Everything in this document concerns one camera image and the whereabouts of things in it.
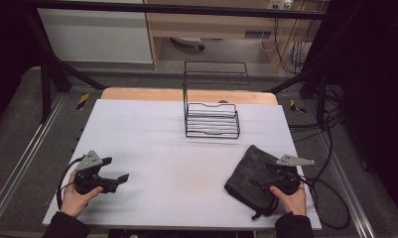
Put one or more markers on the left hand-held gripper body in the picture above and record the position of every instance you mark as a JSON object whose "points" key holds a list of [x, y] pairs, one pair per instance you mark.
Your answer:
{"points": [[89, 177]]}

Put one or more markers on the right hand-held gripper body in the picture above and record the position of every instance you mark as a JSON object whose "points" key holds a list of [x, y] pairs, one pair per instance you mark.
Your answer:
{"points": [[287, 178]]}

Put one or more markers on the dark grey towel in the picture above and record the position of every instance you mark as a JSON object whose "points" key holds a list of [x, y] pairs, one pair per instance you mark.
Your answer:
{"points": [[249, 175]]}

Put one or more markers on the person's right hand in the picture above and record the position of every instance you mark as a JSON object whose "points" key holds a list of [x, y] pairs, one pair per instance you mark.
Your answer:
{"points": [[292, 201]]}

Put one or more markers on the person's left hand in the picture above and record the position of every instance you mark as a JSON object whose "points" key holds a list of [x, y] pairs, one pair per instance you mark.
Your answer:
{"points": [[72, 200]]}

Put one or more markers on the yellow black tape strip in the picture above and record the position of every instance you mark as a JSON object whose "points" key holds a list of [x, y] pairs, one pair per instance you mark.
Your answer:
{"points": [[83, 101], [295, 106]]}

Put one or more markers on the wooden table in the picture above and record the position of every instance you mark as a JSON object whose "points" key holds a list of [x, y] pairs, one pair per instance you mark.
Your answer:
{"points": [[147, 94]]}

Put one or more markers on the white cabinet panel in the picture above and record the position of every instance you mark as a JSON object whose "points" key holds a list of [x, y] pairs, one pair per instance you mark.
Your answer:
{"points": [[94, 36]]}

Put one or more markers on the black curtain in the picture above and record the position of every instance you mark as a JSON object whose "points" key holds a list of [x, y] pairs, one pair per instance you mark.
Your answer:
{"points": [[375, 82], [4, 49]]}

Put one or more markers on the office chair base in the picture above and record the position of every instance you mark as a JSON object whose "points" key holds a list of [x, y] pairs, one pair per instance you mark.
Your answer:
{"points": [[188, 41]]}

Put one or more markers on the light wooden desk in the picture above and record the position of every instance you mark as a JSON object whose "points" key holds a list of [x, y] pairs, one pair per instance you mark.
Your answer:
{"points": [[203, 23]]}

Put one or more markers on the white power strip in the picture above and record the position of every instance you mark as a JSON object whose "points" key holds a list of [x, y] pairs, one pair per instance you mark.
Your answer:
{"points": [[281, 4]]}

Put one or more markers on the metal floor rail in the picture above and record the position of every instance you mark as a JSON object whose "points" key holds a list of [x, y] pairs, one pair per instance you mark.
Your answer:
{"points": [[21, 158], [348, 195]]}

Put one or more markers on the black metal frame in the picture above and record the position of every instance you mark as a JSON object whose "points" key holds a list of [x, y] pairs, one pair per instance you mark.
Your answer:
{"points": [[173, 8]]}

